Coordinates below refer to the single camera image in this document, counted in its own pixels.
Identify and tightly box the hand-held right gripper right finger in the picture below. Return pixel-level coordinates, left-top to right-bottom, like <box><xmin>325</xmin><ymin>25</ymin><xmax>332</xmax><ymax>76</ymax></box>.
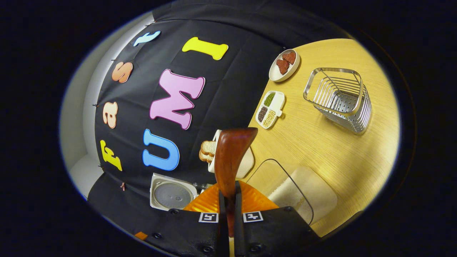
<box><xmin>234</xmin><ymin>180</ymin><xmax>320</xmax><ymax>257</ymax></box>

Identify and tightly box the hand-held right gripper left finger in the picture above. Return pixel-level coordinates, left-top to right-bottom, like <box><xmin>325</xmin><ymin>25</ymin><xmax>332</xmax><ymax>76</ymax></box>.
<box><xmin>143</xmin><ymin>184</ymin><xmax>229</xmax><ymax>257</ymax></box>

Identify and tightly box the white rice cooker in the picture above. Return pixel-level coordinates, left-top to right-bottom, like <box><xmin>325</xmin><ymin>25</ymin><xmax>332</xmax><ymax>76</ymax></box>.
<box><xmin>150</xmin><ymin>173</ymin><xmax>198</xmax><ymax>211</ymax></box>

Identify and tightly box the brown wooden spoon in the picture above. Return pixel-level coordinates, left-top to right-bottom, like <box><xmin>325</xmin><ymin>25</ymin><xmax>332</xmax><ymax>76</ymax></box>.
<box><xmin>214</xmin><ymin>127</ymin><xmax>258</xmax><ymax>238</ymax></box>

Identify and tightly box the clear box of rice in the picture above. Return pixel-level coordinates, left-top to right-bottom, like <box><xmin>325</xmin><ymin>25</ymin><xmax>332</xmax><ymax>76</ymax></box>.
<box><xmin>246</xmin><ymin>158</ymin><xmax>338</xmax><ymax>226</ymax></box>

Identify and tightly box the metal wire chopstick holder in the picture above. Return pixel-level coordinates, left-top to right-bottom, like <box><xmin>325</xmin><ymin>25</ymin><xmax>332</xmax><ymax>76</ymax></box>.
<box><xmin>303</xmin><ymin>67</ymin><xmax>372</xmax><ymax>135</ymax></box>

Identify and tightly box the white toaster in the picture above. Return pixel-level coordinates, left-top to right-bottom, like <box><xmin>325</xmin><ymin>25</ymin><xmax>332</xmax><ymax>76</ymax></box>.
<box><xmin>208</xmin><ymin>129</ymin><xmax>255</xmax><ymax>179</ymax></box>

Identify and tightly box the white divided dish of beans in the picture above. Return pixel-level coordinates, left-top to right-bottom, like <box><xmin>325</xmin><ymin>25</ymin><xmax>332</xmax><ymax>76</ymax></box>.
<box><xmin>255</xmin><ymin>90</ymin><xmax>286</xmax><ymax>129</ymax></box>

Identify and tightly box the white round plate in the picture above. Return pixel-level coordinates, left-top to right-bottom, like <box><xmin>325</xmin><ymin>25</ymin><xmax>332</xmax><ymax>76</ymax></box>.
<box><xmin>268</xmin><ymin>49</ymin><xmax>301</xmax><ymax>83</ymax></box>

